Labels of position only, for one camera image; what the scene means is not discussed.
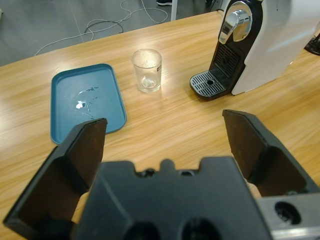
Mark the clear drinking glass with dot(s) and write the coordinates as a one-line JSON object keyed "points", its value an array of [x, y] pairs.
{"points": [[147, 72]]}

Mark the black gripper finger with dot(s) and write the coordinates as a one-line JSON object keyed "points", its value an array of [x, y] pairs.
{"points": [[62, 175], [262, 155]]}

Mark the black capsule holder with rods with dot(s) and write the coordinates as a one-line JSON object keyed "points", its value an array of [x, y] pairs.
{"points": [[313, 45]]}

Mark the teal plastic tray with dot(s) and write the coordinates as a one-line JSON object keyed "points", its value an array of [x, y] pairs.
{"points": [[87, 100]]}

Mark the white metal table leg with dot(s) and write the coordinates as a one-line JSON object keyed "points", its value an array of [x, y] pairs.
{"points": [[175, 10]]}

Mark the silver drip tray grate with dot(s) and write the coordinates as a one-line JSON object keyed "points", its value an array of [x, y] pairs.
{"points": [[207, 83]]}

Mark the white capsule coffee machine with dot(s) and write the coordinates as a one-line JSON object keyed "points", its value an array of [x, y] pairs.
{"points": [[270, 50]]}

